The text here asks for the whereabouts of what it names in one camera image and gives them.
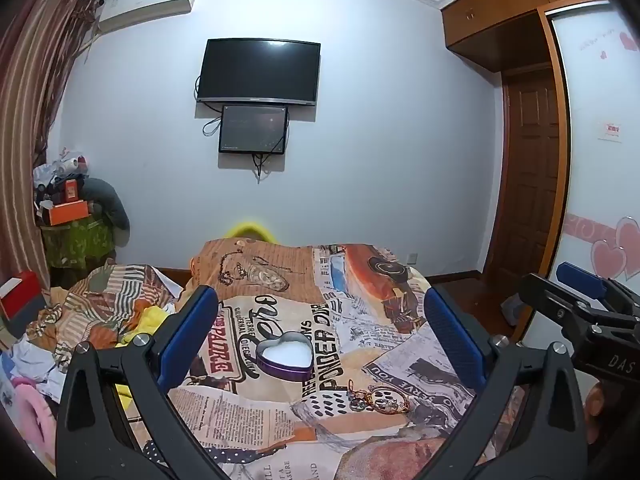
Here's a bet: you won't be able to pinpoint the brown wooden door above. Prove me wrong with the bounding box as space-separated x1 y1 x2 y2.
501 67 561 276

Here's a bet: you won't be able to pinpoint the red-brown braided bracelet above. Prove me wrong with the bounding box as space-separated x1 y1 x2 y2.
369 385 412 415

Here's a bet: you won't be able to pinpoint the beaded charm jewelry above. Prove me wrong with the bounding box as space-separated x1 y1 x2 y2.
347 381 370 413

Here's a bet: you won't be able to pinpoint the white plastic bags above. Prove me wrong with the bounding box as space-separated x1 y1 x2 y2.
32 147 93 196

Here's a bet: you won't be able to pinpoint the white clothes pile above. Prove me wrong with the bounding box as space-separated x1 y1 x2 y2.
0 335 57 386

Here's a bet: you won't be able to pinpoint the wooden overhead cabinet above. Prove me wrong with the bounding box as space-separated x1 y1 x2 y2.
440 0 608 73

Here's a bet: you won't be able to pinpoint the grey garment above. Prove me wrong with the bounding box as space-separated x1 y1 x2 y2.
80 176 132 247

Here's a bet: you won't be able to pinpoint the white heart-print wardrobe door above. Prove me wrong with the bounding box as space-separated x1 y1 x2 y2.
545 0 640 306

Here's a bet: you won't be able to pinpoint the purple heart-shaped tin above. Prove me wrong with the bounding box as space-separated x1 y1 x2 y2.
257 329 315 376

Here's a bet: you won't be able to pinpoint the orange box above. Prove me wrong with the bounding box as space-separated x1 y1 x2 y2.
42 199 91 226

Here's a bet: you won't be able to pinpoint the pink cloth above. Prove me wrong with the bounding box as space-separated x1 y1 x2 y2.
10 375 56 453

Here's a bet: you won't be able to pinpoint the white air conditioner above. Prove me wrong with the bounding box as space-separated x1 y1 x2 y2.
97 0 201 36

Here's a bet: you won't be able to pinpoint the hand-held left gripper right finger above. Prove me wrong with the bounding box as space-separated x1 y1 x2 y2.
422 285 587 480

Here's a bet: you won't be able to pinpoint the white bag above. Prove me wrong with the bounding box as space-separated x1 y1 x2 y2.
501 294 526 328

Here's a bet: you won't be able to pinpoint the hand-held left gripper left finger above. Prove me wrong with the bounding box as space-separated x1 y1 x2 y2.
54 285 221 480

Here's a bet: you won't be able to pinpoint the yellow plastic object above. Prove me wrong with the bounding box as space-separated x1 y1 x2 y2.
223 219 278 243

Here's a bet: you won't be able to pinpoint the printed blanket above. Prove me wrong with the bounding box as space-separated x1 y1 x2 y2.
25 240 531 480

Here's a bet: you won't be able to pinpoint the person's right hand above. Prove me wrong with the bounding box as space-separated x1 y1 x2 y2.
582 384 604 446

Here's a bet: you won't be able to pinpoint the yellow cloth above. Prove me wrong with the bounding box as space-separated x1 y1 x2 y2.
115 305 168 411

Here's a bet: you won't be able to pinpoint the small black wall monitor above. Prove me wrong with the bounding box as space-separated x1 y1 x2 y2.
218 105 290 155

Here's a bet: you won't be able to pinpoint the striped brown curtain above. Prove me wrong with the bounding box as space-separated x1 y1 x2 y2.
0 0 103 291

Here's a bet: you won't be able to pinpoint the red book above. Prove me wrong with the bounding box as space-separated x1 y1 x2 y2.
0 270 42 321

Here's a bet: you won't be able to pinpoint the green patterned cloth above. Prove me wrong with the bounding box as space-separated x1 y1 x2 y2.
40 217 117 268

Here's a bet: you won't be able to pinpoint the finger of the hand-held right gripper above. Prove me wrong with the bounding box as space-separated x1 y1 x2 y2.
518 272 613 346
556 261 640 313

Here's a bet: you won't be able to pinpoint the black wall television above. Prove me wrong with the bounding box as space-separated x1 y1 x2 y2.
196 37 322 107

